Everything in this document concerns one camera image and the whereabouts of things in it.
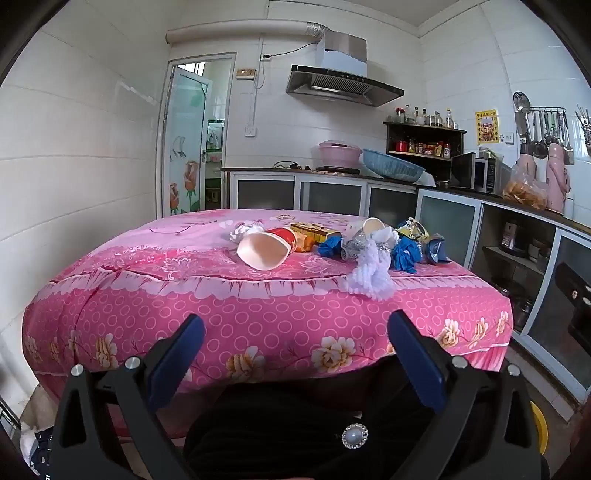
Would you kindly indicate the pink floral blanket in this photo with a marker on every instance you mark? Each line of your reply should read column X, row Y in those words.
column 277, row 314

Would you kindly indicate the person's black clothing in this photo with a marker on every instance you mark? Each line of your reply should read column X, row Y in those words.
column 286, row 429

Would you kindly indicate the yellow snack box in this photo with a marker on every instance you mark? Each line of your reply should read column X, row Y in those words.
column 321, row 230

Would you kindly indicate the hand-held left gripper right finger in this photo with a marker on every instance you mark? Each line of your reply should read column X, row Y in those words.
column 418, row 360

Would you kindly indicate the white paper cup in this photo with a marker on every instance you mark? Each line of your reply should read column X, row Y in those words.
column 371, row 226

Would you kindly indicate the white duct pipe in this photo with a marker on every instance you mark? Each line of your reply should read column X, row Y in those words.
column 231, row 32

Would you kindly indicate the gold snack packet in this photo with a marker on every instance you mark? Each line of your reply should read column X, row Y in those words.
column 411, row 228

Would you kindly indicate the yellow bin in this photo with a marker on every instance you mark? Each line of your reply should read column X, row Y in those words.
column 541, row 427

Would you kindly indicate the tall pink thermos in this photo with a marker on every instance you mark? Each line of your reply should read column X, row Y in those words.
column 557, row 180

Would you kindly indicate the blue snack packet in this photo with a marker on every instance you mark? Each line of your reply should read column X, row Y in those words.
column 434, row 249

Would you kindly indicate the yellow wall poster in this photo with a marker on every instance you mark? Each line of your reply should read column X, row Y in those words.
column 487, row 125

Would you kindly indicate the steel range hood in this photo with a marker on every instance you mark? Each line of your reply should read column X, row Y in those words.
column 341, row 81

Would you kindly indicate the orange wall box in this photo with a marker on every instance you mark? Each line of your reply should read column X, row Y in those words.
column 246, row 74

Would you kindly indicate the blue plastic basket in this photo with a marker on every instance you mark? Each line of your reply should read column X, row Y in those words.
column 392, row 165

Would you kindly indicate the flower-printed glass door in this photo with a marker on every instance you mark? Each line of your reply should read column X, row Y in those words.
column 187, row 138

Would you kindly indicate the clear bag of snacks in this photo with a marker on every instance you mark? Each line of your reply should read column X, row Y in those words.
column 524, row 191

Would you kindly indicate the white paper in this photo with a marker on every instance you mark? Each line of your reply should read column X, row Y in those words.
column 244, row 230

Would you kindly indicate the white lace fabric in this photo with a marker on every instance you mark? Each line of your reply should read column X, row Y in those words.
column 371, row 272

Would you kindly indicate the silver microwave oven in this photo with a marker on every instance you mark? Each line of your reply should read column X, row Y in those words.
column 471, row 173

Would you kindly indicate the blue glove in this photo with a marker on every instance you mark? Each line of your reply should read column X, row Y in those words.
column 330, row 248
column 406, row 256

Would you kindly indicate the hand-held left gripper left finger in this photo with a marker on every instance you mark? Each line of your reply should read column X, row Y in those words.
column 175, row 364

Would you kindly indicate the silver mesh wrapper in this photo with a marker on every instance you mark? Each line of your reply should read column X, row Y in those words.
column 353, row 247

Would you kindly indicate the dark spice shelf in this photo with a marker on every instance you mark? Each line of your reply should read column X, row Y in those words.
column 425, row 138

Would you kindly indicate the black induction cooker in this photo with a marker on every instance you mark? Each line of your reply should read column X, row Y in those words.
column 337, row 170

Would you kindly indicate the chopstick holder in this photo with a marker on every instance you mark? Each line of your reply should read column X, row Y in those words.
column 585, row 129

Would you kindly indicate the kitchen counter cabinet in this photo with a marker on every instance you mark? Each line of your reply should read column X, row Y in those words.
column 443, row 217

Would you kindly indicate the red paper cup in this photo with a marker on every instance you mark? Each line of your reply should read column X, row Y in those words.
column 263, row 249

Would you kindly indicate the pearl button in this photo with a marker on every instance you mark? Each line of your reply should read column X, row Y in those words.
column 354, row 436

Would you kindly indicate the rice cooker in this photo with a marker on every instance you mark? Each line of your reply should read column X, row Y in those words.
column 512, row 240

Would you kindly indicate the pink plastic basin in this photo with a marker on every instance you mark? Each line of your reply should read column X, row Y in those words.
column 339, row 154

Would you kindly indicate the kitchen utensil rack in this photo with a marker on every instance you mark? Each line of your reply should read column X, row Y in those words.
column 545, row 124

